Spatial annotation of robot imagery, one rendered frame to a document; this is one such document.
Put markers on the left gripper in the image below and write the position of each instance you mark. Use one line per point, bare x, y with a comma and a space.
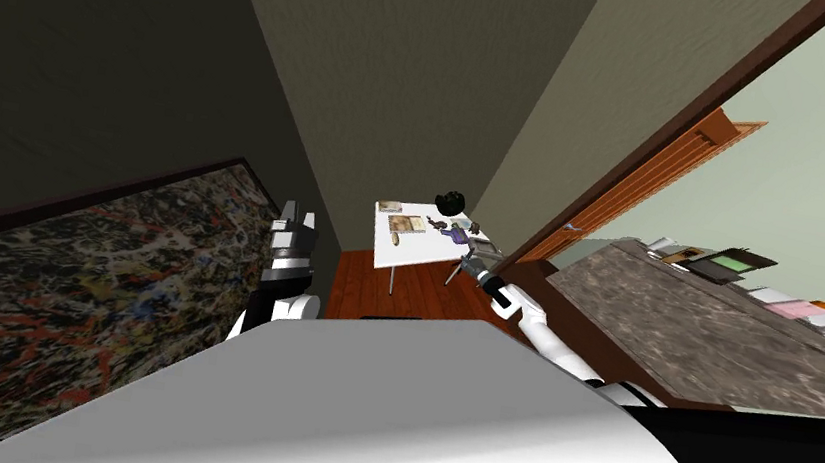
292, 247

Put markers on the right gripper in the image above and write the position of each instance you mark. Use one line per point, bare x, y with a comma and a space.
477, 263

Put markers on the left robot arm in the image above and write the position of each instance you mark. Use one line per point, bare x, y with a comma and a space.
293, 306

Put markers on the black round object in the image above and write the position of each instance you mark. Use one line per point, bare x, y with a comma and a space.
452, 203

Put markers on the tan book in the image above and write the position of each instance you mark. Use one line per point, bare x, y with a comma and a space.
407, 224

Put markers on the white table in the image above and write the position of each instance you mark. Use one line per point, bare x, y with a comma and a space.
387, 248

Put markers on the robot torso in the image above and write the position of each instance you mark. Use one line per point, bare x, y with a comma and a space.
354, 417

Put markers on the orange wooden door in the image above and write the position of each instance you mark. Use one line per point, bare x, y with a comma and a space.
655, 169

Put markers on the dark stone counter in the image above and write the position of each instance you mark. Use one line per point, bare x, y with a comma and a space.
690, 327

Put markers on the colourful splatter painting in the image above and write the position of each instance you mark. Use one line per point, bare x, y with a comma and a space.
48, 293

